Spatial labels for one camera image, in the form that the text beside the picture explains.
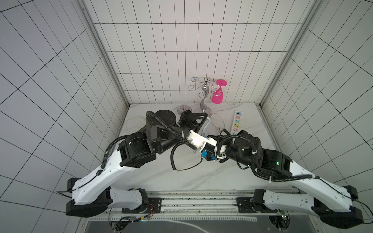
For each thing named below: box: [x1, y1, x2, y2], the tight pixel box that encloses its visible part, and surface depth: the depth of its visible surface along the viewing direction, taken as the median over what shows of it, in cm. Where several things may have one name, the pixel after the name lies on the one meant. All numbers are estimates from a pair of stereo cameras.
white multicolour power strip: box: [230, 110, 245, 136], surface depth 108 cm
